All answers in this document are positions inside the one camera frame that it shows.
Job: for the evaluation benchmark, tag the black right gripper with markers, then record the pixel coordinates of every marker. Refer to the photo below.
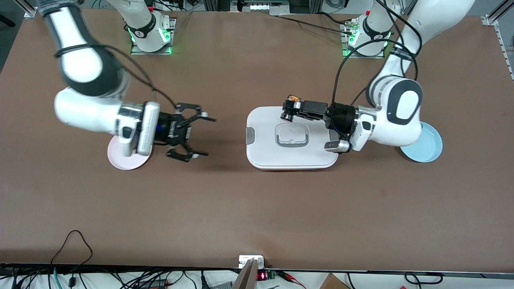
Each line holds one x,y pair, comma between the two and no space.
168,129

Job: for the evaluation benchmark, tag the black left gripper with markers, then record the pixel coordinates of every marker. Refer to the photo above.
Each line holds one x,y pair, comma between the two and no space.
341,117

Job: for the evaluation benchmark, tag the orange black push switch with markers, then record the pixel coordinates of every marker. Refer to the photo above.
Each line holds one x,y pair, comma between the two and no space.
293,98

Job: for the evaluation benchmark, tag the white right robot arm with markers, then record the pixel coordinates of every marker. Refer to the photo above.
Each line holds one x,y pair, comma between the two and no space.
84,68

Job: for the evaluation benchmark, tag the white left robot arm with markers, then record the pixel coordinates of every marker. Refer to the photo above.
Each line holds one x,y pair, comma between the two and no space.
401,104

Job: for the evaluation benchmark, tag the pink round plate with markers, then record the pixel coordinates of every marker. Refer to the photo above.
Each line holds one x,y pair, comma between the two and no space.
124,162

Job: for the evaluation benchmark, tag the white lit device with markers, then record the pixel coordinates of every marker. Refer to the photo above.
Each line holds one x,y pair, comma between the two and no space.
269,6

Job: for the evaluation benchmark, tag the light blue round plate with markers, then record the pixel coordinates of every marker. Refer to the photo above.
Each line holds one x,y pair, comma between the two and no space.
431,148

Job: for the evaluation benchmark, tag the grey aluminium bar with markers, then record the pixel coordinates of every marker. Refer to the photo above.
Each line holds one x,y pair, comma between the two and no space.
247,277

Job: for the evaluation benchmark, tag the red digit display module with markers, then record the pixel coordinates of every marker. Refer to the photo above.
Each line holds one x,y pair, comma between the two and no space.
262,275

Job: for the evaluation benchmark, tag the red black clip lead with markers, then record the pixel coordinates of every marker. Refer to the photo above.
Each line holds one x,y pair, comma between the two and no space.
289,276

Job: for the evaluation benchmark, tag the brown cardboard piece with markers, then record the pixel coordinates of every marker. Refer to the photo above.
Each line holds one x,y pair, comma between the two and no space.
333,283

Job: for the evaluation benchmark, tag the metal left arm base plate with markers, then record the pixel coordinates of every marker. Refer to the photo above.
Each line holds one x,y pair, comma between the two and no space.
343,48

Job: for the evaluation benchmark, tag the aluminium frame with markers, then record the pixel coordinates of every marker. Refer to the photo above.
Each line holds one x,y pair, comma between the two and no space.
317,6

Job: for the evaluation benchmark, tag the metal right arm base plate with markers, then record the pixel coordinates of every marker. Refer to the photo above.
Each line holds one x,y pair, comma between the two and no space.
172,24

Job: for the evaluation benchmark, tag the silver metal bracket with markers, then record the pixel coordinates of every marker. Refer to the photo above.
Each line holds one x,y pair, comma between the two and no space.
245,261

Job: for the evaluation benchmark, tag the aluminium corner bracket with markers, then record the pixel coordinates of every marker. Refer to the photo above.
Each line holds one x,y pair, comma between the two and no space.
28,10

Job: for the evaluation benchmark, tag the aluminium edge rail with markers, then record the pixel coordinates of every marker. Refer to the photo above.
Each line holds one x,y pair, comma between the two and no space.
492,20

